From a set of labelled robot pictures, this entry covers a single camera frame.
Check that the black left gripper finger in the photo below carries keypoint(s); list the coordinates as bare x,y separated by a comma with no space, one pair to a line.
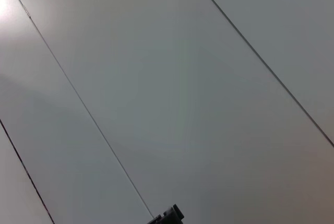
169,217

